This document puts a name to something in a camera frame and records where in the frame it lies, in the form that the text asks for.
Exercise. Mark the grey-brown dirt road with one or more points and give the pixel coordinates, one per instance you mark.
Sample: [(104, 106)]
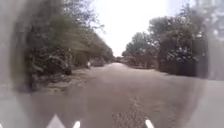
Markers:
[(123, 90)]

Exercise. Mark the pale dirt verge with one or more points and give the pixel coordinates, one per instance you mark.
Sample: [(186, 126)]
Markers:
[(63, 80)]

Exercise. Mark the row of trees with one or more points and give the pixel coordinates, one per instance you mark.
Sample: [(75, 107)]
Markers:
[(170, 46), (60, 43)]

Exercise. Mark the robot's own part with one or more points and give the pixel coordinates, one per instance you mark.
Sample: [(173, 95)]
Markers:
[(76, 124), (149, 124)]

